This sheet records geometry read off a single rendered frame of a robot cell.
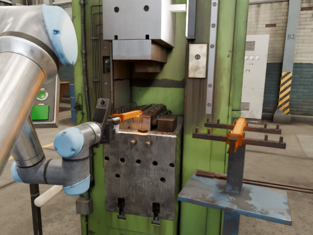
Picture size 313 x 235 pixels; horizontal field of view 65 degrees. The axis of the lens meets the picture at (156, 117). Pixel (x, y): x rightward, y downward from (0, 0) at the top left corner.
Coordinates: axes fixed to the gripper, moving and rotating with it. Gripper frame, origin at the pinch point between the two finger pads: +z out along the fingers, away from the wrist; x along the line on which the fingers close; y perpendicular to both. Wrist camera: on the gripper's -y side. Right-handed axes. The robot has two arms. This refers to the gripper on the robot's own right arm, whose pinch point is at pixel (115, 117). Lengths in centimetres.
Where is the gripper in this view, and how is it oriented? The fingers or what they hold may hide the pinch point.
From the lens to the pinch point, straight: 99.5
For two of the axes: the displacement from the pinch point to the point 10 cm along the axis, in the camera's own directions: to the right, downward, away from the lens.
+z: 2.3, -1.4, 9.6
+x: 9.7, 0.5, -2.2
